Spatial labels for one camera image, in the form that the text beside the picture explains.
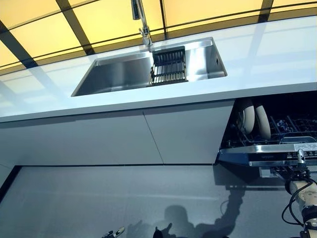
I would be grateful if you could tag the beige ceramic plate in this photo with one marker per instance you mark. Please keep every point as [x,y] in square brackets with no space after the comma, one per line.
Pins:
[248,117]
[263,121]

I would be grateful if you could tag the black built-in dishwasher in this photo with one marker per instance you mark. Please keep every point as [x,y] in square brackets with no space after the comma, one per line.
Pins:
[260,153]

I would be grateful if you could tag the chrome pull-down kitchen faucet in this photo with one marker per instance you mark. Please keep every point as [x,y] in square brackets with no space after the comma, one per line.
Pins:
[143,22]

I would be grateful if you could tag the white cabinet door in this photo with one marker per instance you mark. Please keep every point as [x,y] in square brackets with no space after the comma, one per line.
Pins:
[81,141]
[190,134]

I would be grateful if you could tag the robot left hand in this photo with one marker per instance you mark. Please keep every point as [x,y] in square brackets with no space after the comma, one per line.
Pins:
[116,231]

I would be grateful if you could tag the stainless steel sink basin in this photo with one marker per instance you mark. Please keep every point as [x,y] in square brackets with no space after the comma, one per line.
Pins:
[119,74]

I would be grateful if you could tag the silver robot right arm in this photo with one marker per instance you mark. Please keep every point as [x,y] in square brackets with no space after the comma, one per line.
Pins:
[305,198]

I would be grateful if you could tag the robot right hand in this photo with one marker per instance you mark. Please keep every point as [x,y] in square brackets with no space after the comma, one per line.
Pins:
[301,171]

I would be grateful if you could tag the black sink dish rack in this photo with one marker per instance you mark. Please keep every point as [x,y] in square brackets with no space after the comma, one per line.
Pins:
[169,67]

